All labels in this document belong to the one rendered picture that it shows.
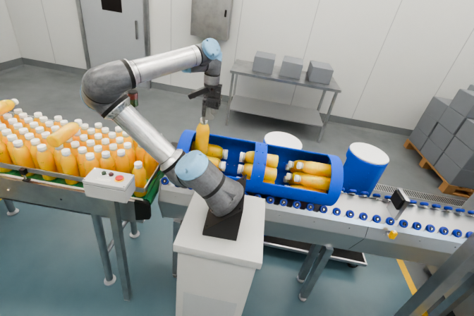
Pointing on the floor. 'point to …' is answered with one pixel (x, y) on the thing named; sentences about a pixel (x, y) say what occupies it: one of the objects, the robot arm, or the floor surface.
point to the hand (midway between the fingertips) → (204, 119)
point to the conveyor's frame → (16, 190)
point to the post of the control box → (120, 247)
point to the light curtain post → (441, 280)
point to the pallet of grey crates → (448, 141)
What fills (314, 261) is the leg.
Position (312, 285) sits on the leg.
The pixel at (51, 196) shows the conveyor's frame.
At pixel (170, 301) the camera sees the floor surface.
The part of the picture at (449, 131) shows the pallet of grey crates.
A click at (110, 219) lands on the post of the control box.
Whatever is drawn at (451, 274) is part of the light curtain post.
